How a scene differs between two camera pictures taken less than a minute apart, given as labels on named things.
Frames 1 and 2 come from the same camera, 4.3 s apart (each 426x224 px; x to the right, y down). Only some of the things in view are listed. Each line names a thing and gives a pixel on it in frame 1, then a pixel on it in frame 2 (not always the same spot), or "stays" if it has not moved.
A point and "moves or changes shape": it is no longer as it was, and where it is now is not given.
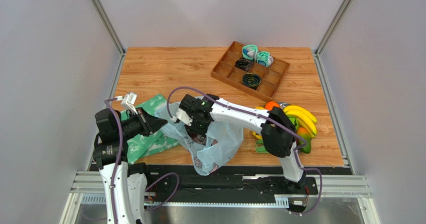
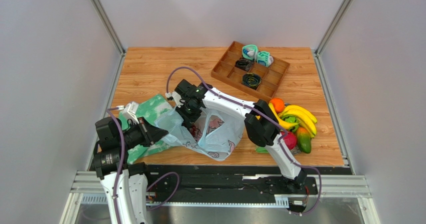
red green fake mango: [304, 132] stays
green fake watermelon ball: [295, 121] stays
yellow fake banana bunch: [306, 119] stays
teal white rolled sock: [250, 52] stays
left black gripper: [149, 124] -> [150, 134]
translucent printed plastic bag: [209, 152] moves or changes shape
